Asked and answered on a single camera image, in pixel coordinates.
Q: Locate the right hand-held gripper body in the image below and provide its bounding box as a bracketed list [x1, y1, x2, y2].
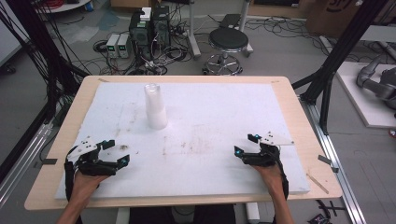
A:
[241, 131, 295, 168]

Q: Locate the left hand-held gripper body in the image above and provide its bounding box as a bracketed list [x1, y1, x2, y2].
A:
[66, 135, 118, 177]

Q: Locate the person's right hand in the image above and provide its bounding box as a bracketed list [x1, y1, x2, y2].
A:
[252, 163, 285, 195]

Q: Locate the person's left hand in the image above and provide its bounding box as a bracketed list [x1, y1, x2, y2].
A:
[71, 171, 108, 201]

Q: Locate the white foam mat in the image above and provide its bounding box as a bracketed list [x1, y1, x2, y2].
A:
[54, 81, 311, 201]

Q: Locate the thin wooden stick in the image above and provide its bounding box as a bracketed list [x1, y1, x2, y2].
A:
[305, 173, 330, 195]

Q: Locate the grey bench power supply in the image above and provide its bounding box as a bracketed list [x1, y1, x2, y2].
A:
[106, 34, 121, 59]
[117, 33, 132, 59]

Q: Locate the black round stool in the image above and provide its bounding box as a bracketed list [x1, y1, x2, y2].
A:
[203, 27, 250, 77]

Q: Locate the white stand leg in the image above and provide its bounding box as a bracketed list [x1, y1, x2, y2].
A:
[186, 0, 203, 60]
[238, 0, 254, 59]

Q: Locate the white floor board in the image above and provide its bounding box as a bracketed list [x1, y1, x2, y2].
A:
[335, 61, 396, 129]

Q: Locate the black computer tower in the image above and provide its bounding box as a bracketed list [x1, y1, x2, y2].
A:
[151, 5, 172, 49]
[128, 8, 154, 61]

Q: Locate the brown cardboard box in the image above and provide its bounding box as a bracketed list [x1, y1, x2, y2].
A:
[305, 0, 391, 39]

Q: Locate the black right wrist strap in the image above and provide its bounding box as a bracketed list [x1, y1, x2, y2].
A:
[274, 146, 290, 201]

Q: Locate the black wrist strap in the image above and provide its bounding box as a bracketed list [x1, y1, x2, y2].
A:
[274, 146, 290, 201]
[64, 146, 78, 203]

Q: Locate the black left wrist strap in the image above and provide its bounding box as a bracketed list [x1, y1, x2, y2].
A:
[64, 146, 78, 203]

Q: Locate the aluminium floor rail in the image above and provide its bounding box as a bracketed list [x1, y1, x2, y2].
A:
[0, 122, 54, 208]
[299, 98, 368, 224]

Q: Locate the bundle of floor cables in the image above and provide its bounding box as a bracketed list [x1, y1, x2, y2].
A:
[92, 29, 191, 77]

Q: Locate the black metal frame post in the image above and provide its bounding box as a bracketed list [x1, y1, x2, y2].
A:
[291, 0, 390, 135]
[0, 0, 90, 185]

